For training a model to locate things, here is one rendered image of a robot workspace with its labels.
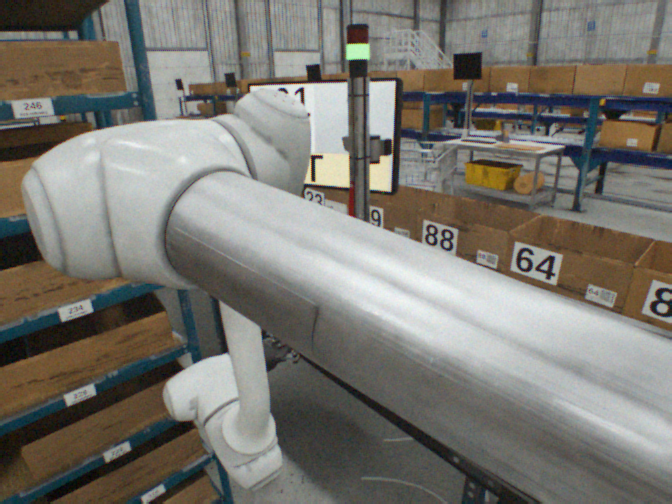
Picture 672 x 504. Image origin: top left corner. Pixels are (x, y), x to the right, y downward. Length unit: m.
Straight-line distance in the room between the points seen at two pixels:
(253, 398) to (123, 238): 0.45
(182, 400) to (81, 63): 0.68
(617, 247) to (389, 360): 1.52
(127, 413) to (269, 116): 0.91
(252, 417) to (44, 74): 0.72
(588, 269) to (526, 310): 1.22
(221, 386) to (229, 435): 0.12
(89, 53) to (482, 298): 0.86
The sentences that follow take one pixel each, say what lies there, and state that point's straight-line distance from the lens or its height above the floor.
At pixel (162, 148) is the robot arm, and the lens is 0.36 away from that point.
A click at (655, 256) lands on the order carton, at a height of 0.99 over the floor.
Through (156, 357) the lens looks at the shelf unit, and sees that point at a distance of 1.09.
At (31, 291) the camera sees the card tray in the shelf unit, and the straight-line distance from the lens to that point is 1.00.
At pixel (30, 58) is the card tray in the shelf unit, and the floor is 1.61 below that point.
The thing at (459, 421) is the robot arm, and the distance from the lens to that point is 0.21.
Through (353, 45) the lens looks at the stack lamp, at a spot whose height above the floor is 1.62.
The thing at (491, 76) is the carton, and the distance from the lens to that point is 6.60.
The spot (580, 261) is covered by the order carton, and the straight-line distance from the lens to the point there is 1.43.
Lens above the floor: 1.54
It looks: 23 degrees down
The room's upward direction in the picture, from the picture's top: 2 degrees counter-clockwise
